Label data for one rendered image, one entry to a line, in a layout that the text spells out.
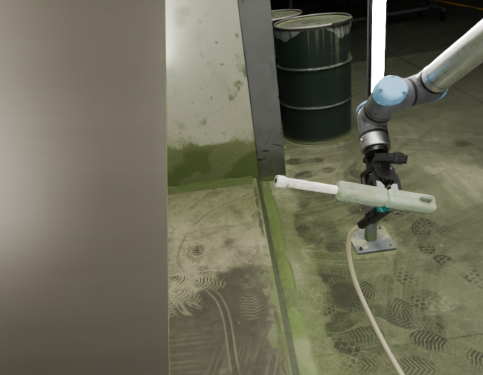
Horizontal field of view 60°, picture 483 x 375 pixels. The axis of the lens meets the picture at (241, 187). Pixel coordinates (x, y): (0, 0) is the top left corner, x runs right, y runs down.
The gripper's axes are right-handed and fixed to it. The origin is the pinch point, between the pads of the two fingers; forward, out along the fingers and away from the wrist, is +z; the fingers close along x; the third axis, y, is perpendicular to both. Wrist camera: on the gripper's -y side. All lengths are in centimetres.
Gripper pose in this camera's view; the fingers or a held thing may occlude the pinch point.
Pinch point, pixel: (389, 207)
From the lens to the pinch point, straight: 129.3
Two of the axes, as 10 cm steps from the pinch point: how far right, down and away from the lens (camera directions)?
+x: -9.5, -1.4, -2.6
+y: -3.0, 4.3, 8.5
